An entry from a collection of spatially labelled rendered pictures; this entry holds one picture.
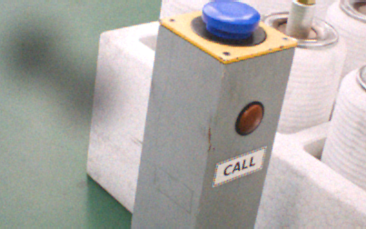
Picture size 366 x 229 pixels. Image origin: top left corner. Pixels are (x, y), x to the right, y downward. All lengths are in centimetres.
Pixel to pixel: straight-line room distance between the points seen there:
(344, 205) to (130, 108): 28
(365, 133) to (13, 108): 54
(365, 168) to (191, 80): 19
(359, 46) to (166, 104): 29
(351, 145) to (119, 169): 30
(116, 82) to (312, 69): 23
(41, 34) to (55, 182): 39
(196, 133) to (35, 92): 57
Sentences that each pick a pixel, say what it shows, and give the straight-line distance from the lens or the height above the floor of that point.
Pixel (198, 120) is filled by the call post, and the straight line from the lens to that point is 56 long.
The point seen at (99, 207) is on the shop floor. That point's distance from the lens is 90.
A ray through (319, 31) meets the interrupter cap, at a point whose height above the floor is 25.
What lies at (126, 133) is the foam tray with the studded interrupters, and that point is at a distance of 86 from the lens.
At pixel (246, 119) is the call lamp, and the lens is 57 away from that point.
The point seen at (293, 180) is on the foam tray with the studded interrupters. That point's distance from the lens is 70.
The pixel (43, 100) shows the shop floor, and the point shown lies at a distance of 110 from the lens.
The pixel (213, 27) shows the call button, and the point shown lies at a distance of 56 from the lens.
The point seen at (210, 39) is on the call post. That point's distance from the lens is 55.
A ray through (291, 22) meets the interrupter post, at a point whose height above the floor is 26.
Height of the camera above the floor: 54
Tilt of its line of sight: 29 degrees down
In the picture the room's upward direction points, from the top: 9 degrees clockwise
